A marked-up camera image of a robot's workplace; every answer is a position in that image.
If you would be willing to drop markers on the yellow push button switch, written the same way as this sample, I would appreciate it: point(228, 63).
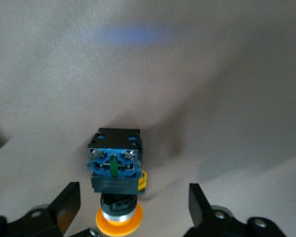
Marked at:
point(116, 182)

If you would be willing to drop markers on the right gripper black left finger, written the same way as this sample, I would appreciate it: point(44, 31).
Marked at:
point(66, 205)

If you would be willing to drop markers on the brown table mat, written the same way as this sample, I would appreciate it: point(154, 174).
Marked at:
point(187, 74)

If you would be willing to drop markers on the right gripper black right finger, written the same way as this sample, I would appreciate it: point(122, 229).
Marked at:
point(199, 209)

